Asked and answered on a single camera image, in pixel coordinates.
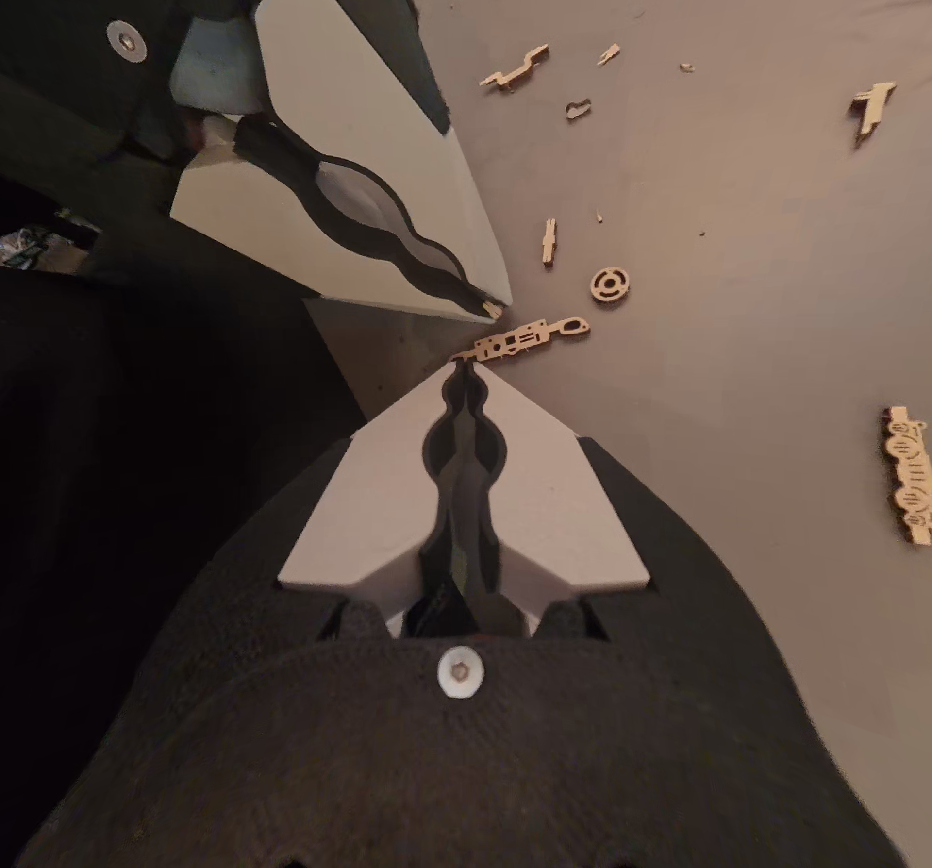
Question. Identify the clear plastic bag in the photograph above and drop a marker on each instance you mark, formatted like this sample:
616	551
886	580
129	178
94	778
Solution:
29	245

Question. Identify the small T-shaped wooden part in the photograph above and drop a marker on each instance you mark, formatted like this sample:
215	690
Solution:
871	112

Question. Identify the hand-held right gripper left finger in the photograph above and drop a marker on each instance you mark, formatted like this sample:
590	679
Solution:
349	518

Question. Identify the short notched wooden part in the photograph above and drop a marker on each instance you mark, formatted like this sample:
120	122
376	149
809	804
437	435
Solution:
549	242

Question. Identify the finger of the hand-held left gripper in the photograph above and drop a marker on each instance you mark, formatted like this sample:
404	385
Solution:
364	96
277	234

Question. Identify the small wood chip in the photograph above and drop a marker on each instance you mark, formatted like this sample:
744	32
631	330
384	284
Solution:
608	54

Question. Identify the small wooden hook part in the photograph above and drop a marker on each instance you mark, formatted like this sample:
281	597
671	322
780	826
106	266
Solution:
571	111

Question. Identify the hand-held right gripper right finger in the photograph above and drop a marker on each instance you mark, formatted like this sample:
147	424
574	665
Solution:
575	518

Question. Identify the slender wooden frame part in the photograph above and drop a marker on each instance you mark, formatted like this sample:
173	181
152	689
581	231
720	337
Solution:
502	345

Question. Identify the round wooden wheel part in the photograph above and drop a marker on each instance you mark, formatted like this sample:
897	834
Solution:
597	285

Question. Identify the zigzag wooden part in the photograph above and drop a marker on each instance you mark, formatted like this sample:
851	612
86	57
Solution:
518	71

